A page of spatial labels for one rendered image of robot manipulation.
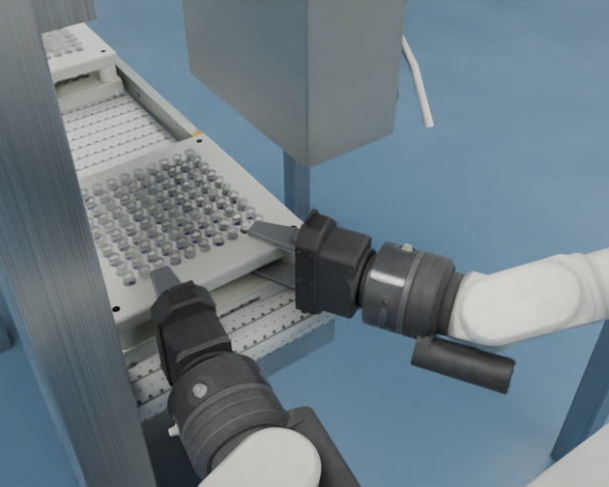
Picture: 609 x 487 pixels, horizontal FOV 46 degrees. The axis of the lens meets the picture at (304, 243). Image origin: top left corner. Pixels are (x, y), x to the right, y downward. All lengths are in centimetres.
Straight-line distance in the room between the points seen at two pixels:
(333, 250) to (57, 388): 30
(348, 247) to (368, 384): 118
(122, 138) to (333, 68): 55
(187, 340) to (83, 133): 56
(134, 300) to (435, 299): 30
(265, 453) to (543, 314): 28
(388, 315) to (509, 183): 189
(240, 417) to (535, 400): 140
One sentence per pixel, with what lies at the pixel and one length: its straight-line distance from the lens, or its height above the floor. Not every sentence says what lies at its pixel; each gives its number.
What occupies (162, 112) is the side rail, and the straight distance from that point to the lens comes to 111.
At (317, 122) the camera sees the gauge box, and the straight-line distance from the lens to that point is 64.
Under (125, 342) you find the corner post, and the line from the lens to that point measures 76.
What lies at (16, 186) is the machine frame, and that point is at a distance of 46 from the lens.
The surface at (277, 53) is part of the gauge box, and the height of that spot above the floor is 120.
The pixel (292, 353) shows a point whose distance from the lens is 89.
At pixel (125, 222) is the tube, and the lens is 83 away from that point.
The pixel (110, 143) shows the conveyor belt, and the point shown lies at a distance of 111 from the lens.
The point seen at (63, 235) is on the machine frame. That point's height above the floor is 119.
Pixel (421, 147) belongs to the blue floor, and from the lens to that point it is 269.
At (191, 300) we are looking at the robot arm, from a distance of 65.
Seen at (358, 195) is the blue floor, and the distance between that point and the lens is 243.
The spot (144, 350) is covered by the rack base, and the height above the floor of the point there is 91.
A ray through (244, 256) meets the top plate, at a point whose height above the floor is 96.
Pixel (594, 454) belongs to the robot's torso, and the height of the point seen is 121.
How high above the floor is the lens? 149
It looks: 42 degrees down
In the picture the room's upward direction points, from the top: straight up
